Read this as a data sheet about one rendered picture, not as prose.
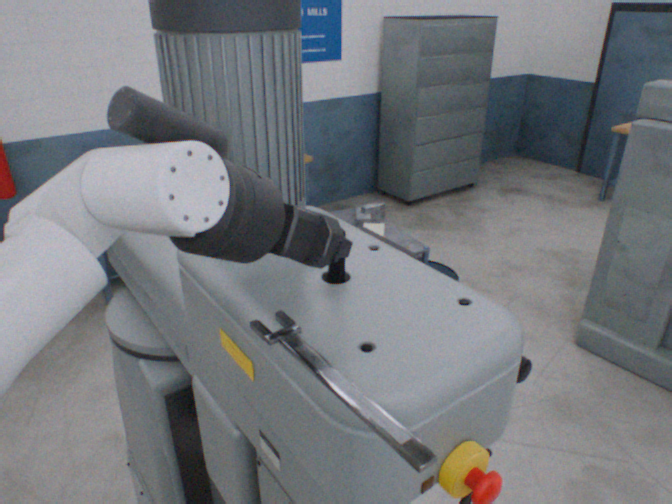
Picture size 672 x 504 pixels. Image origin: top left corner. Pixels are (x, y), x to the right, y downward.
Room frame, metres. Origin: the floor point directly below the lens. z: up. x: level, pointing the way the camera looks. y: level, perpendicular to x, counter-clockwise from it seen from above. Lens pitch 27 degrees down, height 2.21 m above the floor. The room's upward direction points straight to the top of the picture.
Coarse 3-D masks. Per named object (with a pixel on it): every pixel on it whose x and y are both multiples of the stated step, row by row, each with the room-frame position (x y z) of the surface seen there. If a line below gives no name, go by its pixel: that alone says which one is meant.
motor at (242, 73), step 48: (192, 0) 0.67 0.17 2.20; (240, 0) 0.68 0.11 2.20; (288, 0) 0.72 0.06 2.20; (192, 48) 0.68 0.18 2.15; (240, 48) 0.68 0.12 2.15; (288, 48) 0.72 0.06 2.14; (192, 96) 0.68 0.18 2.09; (240, 96) 0.67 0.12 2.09; (288, 96) 0.71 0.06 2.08; (240, 144) 0.67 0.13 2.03; (288, 144) 0.71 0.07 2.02; (288, 192) 0.71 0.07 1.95
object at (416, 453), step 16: (256, 320) 0.46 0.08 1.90; (288, 320) 0.46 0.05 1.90; (272, 336) 0.43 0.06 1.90; (288, 336) 0.43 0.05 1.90; (304, 352) 0.40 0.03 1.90; (320, 368) 0.38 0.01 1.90; (336, 384) 0.35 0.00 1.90; (352, 384) 0.36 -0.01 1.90; (352, 400) 0.33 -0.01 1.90; (368, 400) 0.33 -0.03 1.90; (368, 416) 0.32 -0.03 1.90; (384, 416) 0.32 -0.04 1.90; (384, 432) 0.30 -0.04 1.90; (400, 432) 0.30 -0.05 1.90; (400, 448) 0.28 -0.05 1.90; (416, 448) 0.28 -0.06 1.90; (416, 464) 0.27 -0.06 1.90
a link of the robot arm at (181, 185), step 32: (128, 96) 0.39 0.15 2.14; (128, 128) 0.38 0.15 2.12; (160, 128) 0.39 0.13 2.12; (192, 128) 0.41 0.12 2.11; (96, 160) 0.38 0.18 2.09; (128, 160) 0.36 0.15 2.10; (160, 160) 0.33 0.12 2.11; (192, 160) 0.35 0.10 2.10; (224, 160) 0.43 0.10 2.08; (96, 192) 0.36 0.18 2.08; (128, 192) 0.34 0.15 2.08; (160, 192) 0.32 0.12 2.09; (192, 192) 0.34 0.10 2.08; (224, 192) 0.37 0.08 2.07; (128, 224) 0.36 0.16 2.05; (160, 224) 0.33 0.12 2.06; (192, 224) 0.33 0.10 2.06; (224, 224) 0.39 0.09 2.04
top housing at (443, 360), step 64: (192, 256) 0.63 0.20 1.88; (384, 256) 0.62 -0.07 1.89; (192, 320) 0.64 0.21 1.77; (320, 320) 0.47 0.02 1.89; (384, 320) 0.47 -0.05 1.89; (448, 320) 0.47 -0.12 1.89; (512, 320) 0.47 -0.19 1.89; (256, 384) 0.47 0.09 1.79; (320, 384) 0.37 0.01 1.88; (384, 384) 0.36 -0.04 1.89; (448, 384) 0.37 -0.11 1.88; (512, 384) 0.43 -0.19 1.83; (320, 448) 0.36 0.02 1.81; (384, 448) 0.34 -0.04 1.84; (448, 448) 0.38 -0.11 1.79
